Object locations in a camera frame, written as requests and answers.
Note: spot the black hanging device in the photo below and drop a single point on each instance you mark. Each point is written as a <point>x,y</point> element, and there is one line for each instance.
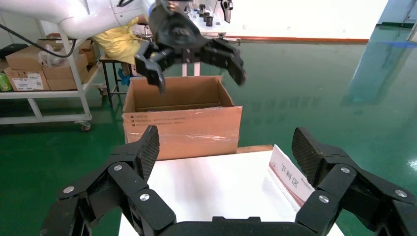
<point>227,9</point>

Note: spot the black bag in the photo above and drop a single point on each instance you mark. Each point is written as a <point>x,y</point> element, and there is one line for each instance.
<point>13,49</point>

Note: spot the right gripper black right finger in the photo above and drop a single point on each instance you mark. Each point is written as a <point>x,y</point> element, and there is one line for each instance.
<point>345,189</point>

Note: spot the clear plastic bag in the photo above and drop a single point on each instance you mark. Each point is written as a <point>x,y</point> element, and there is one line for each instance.
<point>49,58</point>

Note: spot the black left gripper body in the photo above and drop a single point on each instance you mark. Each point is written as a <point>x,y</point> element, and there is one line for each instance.
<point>176,32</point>

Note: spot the cardboard box with shipping label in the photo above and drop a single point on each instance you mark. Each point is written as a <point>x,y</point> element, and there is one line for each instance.
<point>29,81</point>

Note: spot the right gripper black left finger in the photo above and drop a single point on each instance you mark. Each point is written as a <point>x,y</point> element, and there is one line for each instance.
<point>127,182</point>

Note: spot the white shelf cart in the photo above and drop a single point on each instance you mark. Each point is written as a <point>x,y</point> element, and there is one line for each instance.
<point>49,94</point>

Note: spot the acrylic sign with Chinese text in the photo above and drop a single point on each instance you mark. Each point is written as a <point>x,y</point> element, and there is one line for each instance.
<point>286,176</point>

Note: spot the green bottle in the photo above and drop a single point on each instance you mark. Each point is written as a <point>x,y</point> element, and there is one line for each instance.
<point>4,83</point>

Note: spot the white table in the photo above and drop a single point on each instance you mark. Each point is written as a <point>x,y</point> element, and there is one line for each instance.
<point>211,31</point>

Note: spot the plain cardboard box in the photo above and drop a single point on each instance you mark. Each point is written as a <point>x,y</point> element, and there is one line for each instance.
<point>22,58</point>
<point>65,81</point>
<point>88,53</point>

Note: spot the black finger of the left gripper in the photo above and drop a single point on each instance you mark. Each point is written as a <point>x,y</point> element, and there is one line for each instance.
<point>228,57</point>
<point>150,66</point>

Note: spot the black cylinder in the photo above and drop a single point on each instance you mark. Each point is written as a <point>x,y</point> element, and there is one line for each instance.
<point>209,21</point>

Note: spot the black metal stool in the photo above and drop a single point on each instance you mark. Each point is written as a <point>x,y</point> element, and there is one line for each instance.
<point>110,60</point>

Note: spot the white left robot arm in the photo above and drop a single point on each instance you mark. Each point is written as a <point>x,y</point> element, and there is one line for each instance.
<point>65,13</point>

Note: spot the blue cloth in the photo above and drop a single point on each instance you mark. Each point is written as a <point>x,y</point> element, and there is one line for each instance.
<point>123,78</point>

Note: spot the yellow cloth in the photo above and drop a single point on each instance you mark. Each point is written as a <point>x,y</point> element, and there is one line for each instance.
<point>117,42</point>

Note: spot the large open cardboard box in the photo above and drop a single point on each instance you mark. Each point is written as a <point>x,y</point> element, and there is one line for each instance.
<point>182,130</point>

